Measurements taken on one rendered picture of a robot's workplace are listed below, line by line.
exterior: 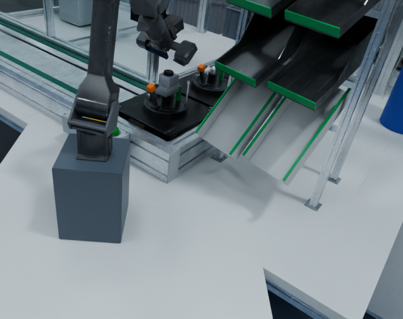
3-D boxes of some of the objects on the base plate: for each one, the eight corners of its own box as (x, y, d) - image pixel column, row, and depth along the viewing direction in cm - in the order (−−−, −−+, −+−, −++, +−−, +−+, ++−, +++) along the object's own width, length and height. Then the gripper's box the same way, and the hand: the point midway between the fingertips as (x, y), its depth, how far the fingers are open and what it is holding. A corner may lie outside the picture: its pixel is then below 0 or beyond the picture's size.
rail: (167, 183, 111) (170, 152, 105) (-13, 80, 148) (-19, 52, 142) (179, 175, 115) (183, 144, 109) (0, 76, 152) (-5, 49, 146)
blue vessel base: (414, 140, 154) (447, 75, 139) (374, 125, 160) (402, 61, 145) (421, 126, 165) (452, 65, 150) (384, 112, 171) (410, 52, 156)
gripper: (124, 28, 109) (147, 60, 122) (176, 47, 101) (195, 80, 115) (136, 11, 110) (158, 44, 123) (189, 28, 102) (205, 62, 115)
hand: (171, 54), depth 116 cm, fingers open, 6 cm apart
